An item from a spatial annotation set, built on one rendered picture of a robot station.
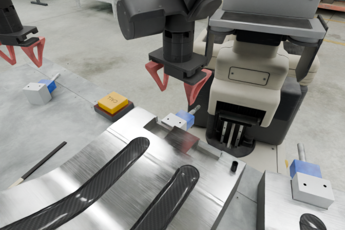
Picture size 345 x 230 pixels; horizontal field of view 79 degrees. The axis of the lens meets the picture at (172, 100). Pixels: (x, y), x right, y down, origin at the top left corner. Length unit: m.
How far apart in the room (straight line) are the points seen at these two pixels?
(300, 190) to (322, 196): 0.03
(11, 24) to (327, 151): 1.85
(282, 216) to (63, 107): 0.59
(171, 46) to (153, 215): 0.27
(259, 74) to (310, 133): 1.28
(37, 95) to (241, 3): 0.62
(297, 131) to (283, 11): 1.40
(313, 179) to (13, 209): 0.45
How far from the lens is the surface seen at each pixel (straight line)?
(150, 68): 0.43
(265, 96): 0.72
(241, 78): 0.73
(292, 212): 0.42
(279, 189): 0.43
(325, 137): 1.98
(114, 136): 0.43
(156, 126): 0.47
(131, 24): 0.32
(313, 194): 0.42
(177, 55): 0.38
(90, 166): 0.41
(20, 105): 0.77
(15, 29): 0.65
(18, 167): 0.59
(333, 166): 1.80
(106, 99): 0.62
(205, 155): 0.43
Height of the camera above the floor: 1.20
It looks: 38 degrees down
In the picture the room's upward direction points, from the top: straight up
